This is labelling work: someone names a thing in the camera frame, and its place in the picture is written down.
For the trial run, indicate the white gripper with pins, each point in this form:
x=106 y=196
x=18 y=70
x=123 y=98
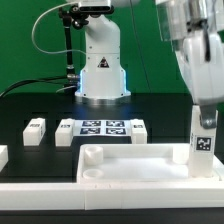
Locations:
x=201 y=63

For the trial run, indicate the white desk top tray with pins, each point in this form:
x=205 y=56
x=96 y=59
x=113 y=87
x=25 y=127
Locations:
x=139 y=163

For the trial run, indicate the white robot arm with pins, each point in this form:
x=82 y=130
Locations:
x=101 y=77

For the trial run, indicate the fiducial marker sheet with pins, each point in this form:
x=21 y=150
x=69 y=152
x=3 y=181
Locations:
x=112 y=128

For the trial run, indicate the white front fence bar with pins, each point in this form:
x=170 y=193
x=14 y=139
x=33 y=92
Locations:
x=73 y=196

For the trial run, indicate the white fence bar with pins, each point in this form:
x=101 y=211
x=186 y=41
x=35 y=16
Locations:
x=73 y=196
x=3 y=156

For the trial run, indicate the white left fence bar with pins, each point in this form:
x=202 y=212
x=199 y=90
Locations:
x=3 y=156

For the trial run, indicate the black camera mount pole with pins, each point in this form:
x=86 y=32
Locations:
x=69 y=40

